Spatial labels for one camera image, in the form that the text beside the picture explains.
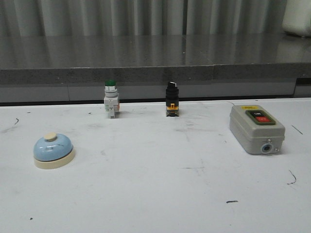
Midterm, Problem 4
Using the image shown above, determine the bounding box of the blue and cream desk bell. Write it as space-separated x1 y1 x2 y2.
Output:
33 132 75 169

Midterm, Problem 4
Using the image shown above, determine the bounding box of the grey stone counter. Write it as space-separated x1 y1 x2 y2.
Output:
0 33 311 104

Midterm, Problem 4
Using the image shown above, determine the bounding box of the white appliance on counter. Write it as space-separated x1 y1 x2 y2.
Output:
282 0 311 37

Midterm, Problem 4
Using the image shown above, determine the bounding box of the black selector switch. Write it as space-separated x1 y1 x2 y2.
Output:
166 82 179 117

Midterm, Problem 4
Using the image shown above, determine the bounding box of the green pushbutton switch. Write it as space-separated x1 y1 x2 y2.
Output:
104 80 120 118

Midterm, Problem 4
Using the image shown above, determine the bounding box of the grey on-off switch box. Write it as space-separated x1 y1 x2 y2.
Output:
229 105 285 155

